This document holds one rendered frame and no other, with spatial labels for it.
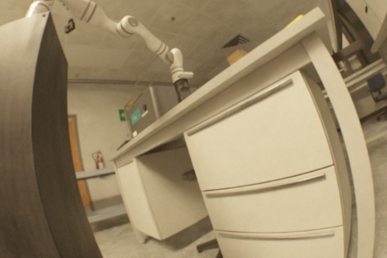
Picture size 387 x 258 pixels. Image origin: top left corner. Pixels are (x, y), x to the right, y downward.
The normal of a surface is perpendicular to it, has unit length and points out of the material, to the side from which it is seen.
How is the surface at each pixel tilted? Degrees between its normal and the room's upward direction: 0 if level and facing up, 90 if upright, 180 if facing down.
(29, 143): 90
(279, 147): 90
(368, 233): 90
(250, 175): 90
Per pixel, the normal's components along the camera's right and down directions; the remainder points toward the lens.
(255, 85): -0.73, 0.04
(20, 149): 0.34, -0.34
